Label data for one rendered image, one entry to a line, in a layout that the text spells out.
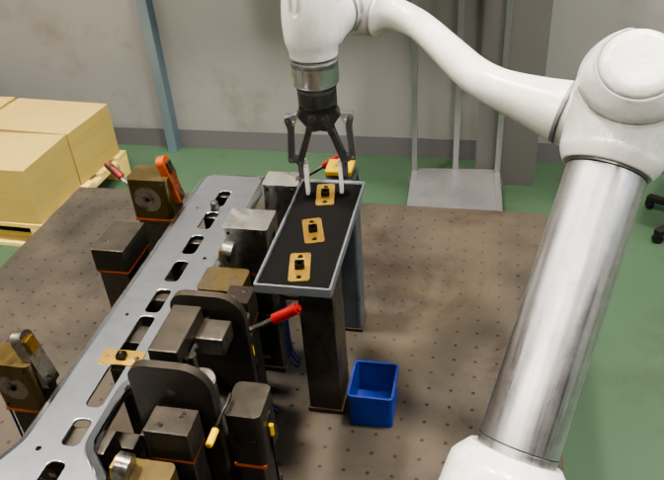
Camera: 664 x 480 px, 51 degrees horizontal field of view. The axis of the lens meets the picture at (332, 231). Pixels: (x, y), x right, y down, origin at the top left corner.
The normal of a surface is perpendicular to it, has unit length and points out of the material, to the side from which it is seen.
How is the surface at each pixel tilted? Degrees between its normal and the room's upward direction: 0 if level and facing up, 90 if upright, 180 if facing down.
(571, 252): 45
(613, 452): 0
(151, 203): 90
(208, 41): 90
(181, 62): 90
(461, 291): 0
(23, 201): 90
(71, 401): 0
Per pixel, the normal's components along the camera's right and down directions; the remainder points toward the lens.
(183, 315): -0.07, -0.83
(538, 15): -0.21, 0.56
